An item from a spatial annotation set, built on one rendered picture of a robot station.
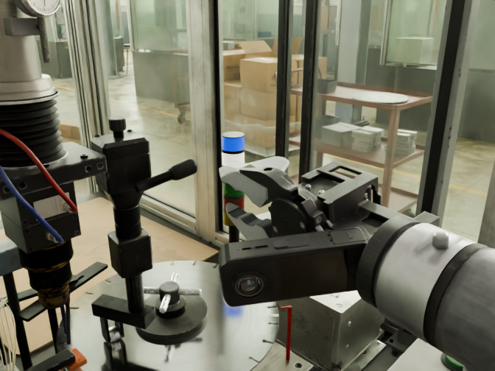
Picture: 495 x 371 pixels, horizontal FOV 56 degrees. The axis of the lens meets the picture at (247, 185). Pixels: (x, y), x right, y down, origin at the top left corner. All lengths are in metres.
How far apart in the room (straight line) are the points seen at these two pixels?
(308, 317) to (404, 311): 0.58
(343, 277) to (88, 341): 0.45
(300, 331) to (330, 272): 0.58
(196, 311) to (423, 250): 0.47
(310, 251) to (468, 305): 0.11
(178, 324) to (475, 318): 0.49
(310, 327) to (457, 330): 0.62
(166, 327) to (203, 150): 0.66
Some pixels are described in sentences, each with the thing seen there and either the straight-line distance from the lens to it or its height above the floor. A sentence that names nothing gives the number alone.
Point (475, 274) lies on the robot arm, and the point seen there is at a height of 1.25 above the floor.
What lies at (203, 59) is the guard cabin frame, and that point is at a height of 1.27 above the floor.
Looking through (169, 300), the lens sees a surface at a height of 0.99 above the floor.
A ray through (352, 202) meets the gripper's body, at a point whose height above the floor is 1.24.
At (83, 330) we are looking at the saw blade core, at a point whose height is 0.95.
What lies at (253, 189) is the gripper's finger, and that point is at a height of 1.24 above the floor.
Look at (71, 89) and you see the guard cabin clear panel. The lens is 1.74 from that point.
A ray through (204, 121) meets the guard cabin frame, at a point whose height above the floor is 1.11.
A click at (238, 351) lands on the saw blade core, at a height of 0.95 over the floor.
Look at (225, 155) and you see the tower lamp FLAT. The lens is 0.90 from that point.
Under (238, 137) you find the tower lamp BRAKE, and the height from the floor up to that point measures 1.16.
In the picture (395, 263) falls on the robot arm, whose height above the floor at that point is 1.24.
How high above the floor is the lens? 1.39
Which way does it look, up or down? 21 degrees down
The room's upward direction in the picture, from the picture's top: straight up
